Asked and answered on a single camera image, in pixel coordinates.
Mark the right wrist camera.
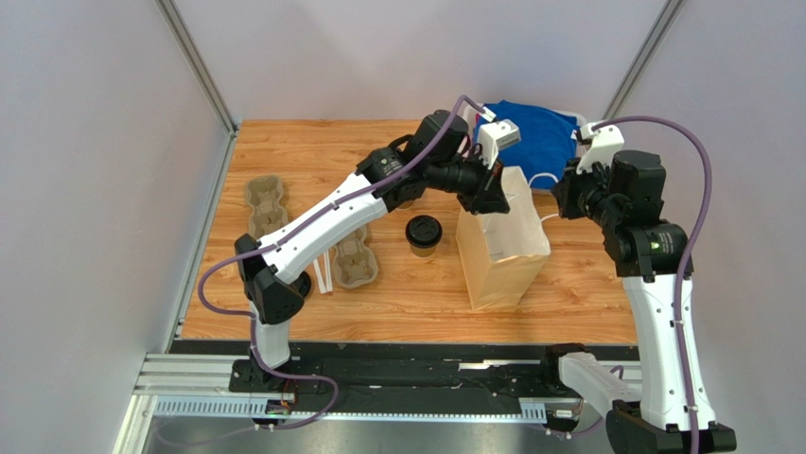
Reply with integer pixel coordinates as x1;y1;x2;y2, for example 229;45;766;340
576;122;624;175

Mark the brown paper bag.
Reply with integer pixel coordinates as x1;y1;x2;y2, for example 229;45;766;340
455;166;552;310

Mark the grey pulp cup carrier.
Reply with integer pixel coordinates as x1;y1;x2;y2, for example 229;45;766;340
332;226;379;289

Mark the black cup lid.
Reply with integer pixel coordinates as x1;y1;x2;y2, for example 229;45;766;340
293;271;313;300
404;215;444;248

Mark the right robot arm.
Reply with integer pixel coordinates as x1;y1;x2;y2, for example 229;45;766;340
548;150;738;453

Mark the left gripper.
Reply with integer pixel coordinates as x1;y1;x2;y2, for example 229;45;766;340
426;147;510;217

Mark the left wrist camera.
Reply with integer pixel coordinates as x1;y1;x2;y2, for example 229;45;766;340
477;119;521;169

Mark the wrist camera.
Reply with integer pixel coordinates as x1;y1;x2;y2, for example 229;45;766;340
477;119;521;169
576;122;624;175

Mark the white plastic basket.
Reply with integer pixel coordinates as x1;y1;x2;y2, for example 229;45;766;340
461;106;588;143

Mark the blue folded towel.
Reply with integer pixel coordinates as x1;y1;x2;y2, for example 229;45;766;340
484;100;585;192

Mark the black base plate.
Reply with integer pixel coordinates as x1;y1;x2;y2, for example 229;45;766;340
169;340;669;417

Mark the white wrapped straw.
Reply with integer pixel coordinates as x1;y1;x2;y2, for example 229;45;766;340
313;259;329;294
324;251;333;293

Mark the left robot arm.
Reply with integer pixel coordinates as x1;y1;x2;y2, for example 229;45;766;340
235;110;510;382

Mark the aluminium frame rail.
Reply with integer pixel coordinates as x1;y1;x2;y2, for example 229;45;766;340
134;341;590;424

